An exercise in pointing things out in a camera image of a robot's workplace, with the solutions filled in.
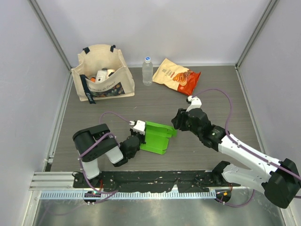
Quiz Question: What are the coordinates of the green paper box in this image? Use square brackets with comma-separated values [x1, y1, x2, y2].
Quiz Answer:
[140, 121, 177, 155]

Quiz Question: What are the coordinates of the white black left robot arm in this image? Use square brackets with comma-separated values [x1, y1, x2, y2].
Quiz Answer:
[72, 120, 146, 188]

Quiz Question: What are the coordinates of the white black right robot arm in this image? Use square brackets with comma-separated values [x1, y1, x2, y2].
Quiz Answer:
[171, 108, 301, 209]

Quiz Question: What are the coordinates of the white box in bag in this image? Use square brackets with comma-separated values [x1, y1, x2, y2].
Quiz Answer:
[96, 70, 107, 83]

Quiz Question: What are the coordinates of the orange beige snack bag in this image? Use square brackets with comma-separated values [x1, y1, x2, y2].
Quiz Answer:
[152, 58, 201, 96]

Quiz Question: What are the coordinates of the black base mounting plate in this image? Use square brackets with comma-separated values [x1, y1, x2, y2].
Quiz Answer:
[72, 170, 231, 194]

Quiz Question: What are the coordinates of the clear plastic water bottle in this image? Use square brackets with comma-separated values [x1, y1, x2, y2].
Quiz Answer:
[142, 56, 153, 86]

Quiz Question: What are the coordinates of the beige canvas tote bag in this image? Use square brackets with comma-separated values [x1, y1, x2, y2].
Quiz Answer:
[71, 44, 135, 104]

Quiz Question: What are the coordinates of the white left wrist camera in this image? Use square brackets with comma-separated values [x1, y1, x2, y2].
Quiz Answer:
[129, 120, 146, 135]

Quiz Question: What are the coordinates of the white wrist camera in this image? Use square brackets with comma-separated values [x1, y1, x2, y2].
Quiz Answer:
[186, 96, 202, 112]
[129, 120, 146, 135]

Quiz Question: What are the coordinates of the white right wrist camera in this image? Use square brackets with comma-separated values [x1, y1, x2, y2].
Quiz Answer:
[186, 96, 202, 112]

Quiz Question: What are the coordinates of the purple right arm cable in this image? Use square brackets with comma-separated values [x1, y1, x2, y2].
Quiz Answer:
[191, 88, 301, 209]

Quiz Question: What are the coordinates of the white slotted cable duct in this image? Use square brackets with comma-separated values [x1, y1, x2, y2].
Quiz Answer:
[40, 190, 216, 200]

